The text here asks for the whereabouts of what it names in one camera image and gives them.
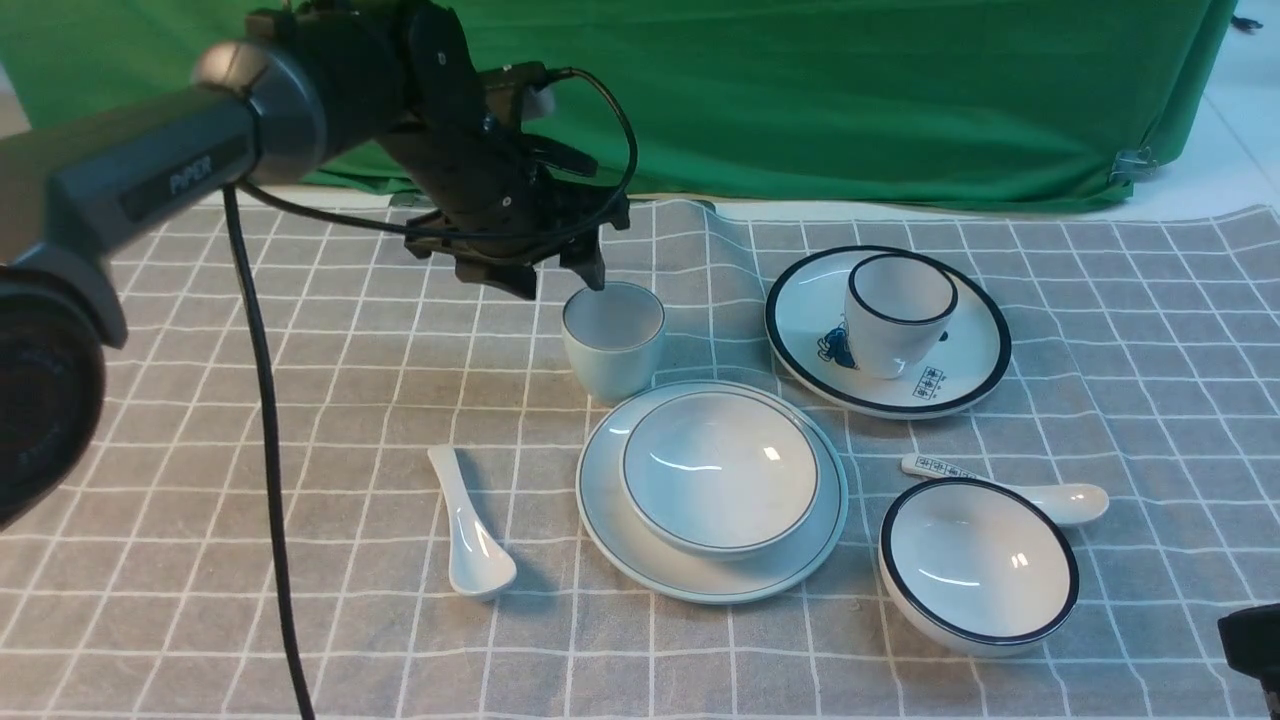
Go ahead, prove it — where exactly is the black-rimmed illustrated plate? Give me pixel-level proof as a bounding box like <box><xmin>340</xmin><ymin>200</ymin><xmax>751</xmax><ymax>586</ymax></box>
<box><xmin>765</xmin><ymin>245</ymin><xmax>1012</xmax><ymax>420</ymax></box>

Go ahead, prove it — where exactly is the pale blue ceramic spoon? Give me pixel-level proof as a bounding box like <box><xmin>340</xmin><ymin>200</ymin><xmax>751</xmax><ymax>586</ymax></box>
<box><xmin>428</xmin><ymin>445</ymin><xmax>518</xmax><ymax>602</ymax></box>

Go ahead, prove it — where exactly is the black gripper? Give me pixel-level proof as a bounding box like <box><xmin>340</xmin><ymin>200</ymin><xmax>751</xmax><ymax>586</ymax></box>
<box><xmin>376</xmin><ymin>61</ymin><xmax>632</xmax><ymax>301</ymax></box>

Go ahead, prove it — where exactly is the pale blue thin-rimmed plate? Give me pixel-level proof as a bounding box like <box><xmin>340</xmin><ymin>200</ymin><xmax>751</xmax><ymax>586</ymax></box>
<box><xmin>576</xmin><ymin>380</ymin><xmax>850</xmax><ymax>605</ymax></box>

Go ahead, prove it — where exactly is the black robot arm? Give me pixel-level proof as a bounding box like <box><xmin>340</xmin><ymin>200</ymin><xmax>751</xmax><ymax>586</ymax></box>
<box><xmin>1</xmin><ymin>1</ymin><xmax>637</xmax><ymax>527</ymax></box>

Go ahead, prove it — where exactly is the green backdrop cloth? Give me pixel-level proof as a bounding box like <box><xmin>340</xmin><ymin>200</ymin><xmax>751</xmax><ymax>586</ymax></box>
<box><xmin>0</xmin><ymin>0</ymin><xmax>1242</xmax><ymax>214</ymax></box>

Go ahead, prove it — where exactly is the white patterned ceramic spoon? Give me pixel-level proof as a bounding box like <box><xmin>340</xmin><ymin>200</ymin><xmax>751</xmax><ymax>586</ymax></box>
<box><xmin>899</xmin><ymin>454</ymin><xmax>1110</xmax><ymax>527</ymax></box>

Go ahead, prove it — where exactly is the metal backdrop clip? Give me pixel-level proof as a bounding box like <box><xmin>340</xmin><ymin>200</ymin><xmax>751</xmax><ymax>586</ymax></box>
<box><xmin>1108</xmin><ymin>147</ymin><xmax>1160</xmax><ymax>184</ymax></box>

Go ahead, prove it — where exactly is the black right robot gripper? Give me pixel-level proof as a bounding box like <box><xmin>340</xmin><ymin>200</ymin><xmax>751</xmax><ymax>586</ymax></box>
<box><xmin>1217</xmin><ymin>603</ymin><xmax>1280</xmax><ymax>719</ymax></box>

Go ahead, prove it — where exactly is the pale blue ceramic cup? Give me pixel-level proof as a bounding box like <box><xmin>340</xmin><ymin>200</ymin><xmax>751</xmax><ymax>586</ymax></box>
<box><xmin>561</xmin><ymin>281</ymin><xmax>667</xmax><ymax>406</ymax></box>

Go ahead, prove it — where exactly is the black-rimmed white cup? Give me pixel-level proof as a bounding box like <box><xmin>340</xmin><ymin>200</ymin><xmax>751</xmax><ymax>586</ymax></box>
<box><xmin>844</xmin><ymin>252</ymin><xmax>959</xmax><ymax>379</ymax></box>

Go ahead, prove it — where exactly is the black-rimmed white bowl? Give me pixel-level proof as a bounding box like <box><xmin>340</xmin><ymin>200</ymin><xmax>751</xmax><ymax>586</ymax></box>
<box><xmin>878</xmin><ymin>477</ymin><xmax>1080</xmax><ymax>659</ymax></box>

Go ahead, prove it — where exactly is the pale blue thin-rimmed bowl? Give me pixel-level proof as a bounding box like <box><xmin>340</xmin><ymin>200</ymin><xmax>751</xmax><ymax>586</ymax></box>
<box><xmin>620</xmin><ymin>389</ymin><xmax>823</xmax><ymax>559</ymax></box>

